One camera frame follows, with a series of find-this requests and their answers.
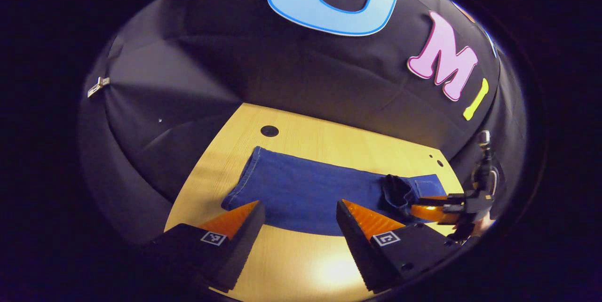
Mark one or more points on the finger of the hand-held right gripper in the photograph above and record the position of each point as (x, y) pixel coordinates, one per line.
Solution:
(439, 200)
(432, 213)

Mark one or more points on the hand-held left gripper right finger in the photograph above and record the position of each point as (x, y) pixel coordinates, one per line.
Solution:
(357, 241)

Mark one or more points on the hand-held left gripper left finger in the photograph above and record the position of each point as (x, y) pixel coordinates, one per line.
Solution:
(244, 241)

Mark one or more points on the blue denim jeans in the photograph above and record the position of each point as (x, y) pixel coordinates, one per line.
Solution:
(305, 194)

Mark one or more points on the small white tag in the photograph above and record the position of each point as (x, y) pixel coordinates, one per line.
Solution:
(98, 86)

